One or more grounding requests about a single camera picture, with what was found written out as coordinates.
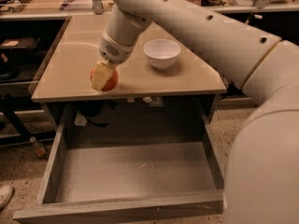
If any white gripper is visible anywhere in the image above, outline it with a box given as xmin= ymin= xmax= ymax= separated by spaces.
xmin=92 ymin=30 xmax=135 ymax=91

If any red apple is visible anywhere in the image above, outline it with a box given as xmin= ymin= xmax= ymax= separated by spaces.
xmin=90 ymin=68 xmax=119 ymax=91

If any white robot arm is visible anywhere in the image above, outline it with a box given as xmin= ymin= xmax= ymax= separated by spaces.
xmin=92 ymin=0 xmax=299 ymax=224

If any grey cabinet with beige top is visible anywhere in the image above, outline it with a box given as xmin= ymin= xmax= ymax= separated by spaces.
xmin=32 ymin=15 xmax=226 ymax=125

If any grey open top drawer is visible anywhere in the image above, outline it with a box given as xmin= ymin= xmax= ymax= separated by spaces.
xmin=13 ymin=105 xmax=223 ymax=224

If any white bowl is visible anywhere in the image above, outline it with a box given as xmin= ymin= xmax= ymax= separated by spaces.
xmin=143 ymin=39 xmax=181 ymax=70

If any white shoe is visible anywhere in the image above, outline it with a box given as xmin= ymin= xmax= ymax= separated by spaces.
xmin=0 ymin=185 xmax=14 ymax=210

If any black table leg frame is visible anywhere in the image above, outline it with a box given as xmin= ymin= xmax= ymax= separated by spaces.
xmin=0 ymin=96 xmax=55 ymax=147

